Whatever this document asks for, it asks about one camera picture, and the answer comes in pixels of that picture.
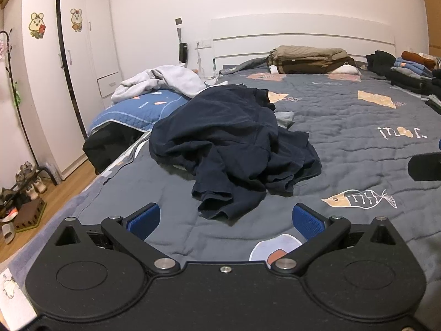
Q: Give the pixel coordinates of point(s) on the brown cardboard box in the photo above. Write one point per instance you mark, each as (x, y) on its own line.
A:
(29, 213)

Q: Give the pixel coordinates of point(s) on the white wardrobe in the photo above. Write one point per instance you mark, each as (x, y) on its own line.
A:
(44, 82)

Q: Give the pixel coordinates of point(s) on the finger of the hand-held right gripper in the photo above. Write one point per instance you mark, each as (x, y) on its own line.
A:
(425, 167)

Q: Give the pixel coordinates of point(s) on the black hairbrush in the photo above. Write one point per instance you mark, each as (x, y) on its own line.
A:
(183, 52)

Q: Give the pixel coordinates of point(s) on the white printed bed sheet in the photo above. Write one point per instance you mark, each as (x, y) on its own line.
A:
(13, 300)

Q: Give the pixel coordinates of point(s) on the white wall socket panel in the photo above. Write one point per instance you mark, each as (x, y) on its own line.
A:
(204, 43)

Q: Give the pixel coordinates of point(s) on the black folded pants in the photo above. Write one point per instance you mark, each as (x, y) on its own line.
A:
(406, 81)

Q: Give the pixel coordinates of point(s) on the white slipper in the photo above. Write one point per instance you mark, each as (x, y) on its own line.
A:
(8, 234)

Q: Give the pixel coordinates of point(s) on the light grey hoodie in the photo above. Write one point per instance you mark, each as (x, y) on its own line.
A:
(172, 76)

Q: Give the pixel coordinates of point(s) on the blue quilted pillow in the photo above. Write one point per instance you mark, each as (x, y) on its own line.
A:
(137, 107)

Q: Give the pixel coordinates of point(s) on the dark grey cloth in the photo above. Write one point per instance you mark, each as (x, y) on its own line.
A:
(246, 66)

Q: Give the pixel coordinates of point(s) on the folded blue jeans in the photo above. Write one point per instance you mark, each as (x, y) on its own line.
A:
(410, 67)

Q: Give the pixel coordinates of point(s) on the beige boot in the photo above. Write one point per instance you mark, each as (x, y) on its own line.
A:
(24, 171)
(37, 188)

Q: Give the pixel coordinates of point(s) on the navy t-shirt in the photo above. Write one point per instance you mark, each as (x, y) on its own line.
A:
(224, 138)

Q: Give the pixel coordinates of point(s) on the black folded jacket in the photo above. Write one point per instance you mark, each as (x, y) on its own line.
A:
(379, 62)

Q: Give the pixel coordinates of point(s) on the black metal shoe rack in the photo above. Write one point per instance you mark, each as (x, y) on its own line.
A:
(48, 174)

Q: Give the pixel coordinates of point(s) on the green hanging item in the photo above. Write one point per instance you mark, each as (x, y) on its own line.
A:
(17, 94)

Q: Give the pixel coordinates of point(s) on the brown folded sweater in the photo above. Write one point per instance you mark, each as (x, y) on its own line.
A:
(418, 58)

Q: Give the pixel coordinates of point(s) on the crumpled grey t-shirt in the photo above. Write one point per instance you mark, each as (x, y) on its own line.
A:
(284, 119)

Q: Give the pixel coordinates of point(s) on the folded khaki blanket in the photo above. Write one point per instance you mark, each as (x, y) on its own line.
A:
(310, 52)

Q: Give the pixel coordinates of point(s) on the black cloth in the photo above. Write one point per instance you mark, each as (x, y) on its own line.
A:
(106, 144)

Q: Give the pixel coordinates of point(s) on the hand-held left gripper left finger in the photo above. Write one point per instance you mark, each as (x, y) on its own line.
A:
(144, 219)

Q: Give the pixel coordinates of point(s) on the grey quilted bedspread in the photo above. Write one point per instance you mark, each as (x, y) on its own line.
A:
(344, 138)

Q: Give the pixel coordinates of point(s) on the red and white sneaker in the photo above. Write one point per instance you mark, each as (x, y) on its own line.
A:
(8, 214)

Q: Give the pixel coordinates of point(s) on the mouse sticker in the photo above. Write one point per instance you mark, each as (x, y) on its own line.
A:
(76, 20)
(37, 24)

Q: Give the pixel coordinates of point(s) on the white headboard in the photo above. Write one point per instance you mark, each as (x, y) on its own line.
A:
(293, 27)

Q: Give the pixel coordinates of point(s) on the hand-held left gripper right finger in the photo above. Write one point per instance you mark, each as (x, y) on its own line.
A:
(306, 222)

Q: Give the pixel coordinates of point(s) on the black coat rack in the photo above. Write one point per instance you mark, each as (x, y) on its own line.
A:
(24, 132)

